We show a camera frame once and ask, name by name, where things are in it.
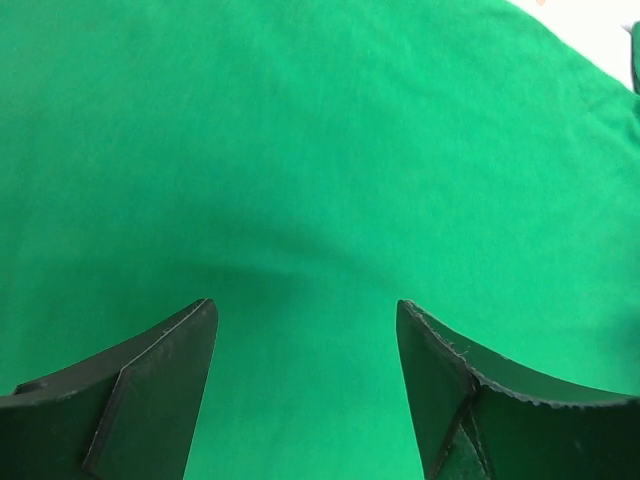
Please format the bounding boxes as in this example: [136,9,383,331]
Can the green t shirt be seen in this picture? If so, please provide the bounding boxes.
[1,1,639,479]

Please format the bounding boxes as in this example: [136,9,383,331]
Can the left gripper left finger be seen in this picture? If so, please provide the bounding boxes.
[1,299,218,479]

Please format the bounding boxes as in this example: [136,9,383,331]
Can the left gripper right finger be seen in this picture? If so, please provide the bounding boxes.
[396,300,639,479]

